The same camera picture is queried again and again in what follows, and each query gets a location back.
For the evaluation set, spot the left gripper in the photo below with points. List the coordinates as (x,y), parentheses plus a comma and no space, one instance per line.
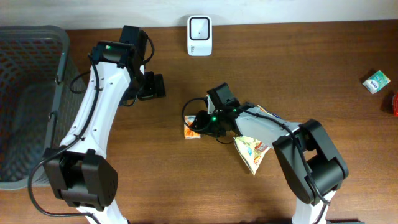
(155,86)

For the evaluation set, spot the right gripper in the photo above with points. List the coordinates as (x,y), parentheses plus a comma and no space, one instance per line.
(202,118)

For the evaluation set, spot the orange tissue pack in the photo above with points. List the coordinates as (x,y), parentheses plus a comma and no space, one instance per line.
(188,133)

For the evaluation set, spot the yellow chips bag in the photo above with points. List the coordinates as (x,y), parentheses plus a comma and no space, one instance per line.
(252,152)

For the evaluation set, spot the teal tissue pack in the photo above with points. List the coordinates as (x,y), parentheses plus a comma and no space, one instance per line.
(376,82)

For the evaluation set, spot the red snack bag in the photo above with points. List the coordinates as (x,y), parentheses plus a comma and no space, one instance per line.
(395,105)

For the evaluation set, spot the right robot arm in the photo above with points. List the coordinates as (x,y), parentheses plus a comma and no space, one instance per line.
(310,162)

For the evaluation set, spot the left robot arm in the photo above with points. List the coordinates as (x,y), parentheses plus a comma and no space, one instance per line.
(78,171)

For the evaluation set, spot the white barcode scanner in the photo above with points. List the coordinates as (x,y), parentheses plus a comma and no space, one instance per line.
(199,36)

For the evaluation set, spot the grey plastic basket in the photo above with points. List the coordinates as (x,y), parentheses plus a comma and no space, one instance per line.
(37,106)

